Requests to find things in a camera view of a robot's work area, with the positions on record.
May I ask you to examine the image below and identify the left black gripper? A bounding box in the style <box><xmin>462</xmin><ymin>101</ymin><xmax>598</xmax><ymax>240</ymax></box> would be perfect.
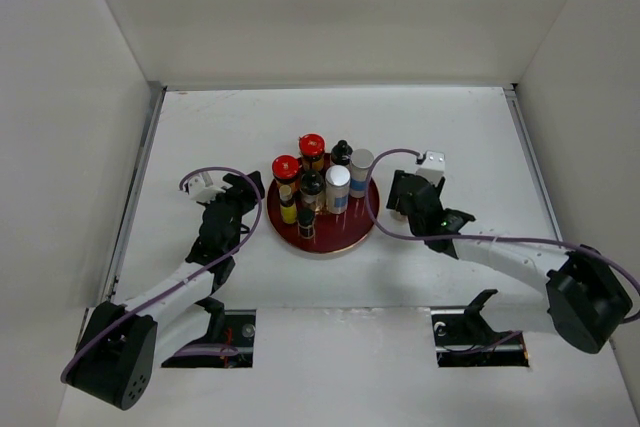
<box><xmin>200</xmin><ymin>172</ymin><xmax>262</xmax><ymax>255</ymax></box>

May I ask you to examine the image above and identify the red lid sauce jar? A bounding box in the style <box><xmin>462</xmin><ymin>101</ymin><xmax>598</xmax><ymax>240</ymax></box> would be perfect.
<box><xmin>298</xmin><ymin>133</ymin><xmax>325</xmax><ymax>172</ymax></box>
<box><xmin>271</xmin><ymin>155</ymin><xmax>301</xmax><ymax>194</ymax></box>

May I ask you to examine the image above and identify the yellow label small bottle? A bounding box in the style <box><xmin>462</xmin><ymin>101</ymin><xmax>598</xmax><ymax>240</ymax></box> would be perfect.
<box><xmin>278</xmin><ymin>185</ymin><xmax>297</xmax><ymax>225</ymax></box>

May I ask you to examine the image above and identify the black cap brown spice bottle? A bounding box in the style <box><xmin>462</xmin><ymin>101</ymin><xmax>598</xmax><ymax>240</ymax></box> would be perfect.
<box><xmin>300</xmin><ymin>169</ymin><xmax>325</xmax><ymax>212</ymax></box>

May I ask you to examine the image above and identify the blue label silver lid jar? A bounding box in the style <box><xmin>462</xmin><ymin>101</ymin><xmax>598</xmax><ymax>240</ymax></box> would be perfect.
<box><xmin>349</xmin><ymin>149</ymin><xmax>374</xmax><ymax>199</ymax></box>

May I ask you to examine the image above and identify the black cap pepper jar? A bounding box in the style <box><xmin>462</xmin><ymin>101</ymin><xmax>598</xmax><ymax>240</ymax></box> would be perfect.
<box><xmin>297</xmin><ymin>208</ymin><xmax>315</xmax><ymax>239</ymax></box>

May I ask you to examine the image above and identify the silver lid spice jar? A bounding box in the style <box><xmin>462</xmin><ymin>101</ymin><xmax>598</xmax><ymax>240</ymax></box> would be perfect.
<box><xmin>325</xmin><ymin>165</ymin><xmax>351</xmax><ymax>215</ymax></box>

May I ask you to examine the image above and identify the black cap white salt bottle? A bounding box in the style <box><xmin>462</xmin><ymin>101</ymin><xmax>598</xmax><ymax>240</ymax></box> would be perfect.
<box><xmin>330</xmin><ymin>139</ymin><xmax>353</xmax><ymax>167</ymax></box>

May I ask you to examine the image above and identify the pink lid spice jar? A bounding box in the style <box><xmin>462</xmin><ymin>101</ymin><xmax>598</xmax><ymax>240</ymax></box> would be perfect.
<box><xmin>390</xmin><ymin>211</ymin><xmax>407</xmax><ymax>222</ymax></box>

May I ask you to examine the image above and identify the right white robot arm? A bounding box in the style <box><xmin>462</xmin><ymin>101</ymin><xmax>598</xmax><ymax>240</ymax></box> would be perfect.
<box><xmin>387</xmin><ymin>170</ymin><xmax>632</xmax><ymax>354</ymax></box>

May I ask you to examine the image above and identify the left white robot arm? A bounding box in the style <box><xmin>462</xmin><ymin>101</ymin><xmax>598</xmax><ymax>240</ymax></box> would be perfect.
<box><xmin>60</xmin><ymin>167</ymin><xmax>265</xmax><ymax>411</ymax></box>

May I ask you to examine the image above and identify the round red lacquer tray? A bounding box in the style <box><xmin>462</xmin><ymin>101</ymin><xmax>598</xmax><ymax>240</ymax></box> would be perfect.
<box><xmin>266</xmin><ymin>180</ymin><xmax>374</xmax><ymax>254</ymax></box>

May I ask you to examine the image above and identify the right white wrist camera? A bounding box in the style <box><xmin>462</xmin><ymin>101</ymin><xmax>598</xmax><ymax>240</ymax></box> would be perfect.
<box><xmin>416</xmin><ymin>151</ymin><xmax>446</xmax><ymax>184</ymax></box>

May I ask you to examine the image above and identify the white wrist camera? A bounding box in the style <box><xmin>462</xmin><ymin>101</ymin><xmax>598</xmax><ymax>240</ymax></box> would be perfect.
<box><xmin>416</xmin><ymin>151</ymin><xmax>446</xmax><ymax>184</ymax></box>
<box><xmin>180</xmin><ymin>172</ymin><xmax>224</xmax><ymax>203</ymax></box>

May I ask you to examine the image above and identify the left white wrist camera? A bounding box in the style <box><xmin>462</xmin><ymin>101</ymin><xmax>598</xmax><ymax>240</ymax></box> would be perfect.
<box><xmin>180</xmin><ymin>172</ymin><xmax>224</xmax><ymax>203</ymax></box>

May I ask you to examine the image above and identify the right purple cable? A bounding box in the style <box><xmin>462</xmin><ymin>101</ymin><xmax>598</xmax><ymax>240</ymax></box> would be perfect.
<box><xmin>366</xmin><ymin>147</ymin><xmax>640</xmax><ymax>323</ymax></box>

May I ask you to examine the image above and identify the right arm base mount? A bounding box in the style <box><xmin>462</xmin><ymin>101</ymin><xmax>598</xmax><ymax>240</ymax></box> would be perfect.
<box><xmin>430</xmin><ymin>289</ymin><xmax>529</xmax><ymax>368</ymax></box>

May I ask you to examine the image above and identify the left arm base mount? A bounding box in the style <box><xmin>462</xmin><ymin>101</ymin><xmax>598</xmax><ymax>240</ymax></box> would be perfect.
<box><xmin>160</xmin><ymin>299</ymin><xmax>257</xmax><ymax>369</ymax></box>

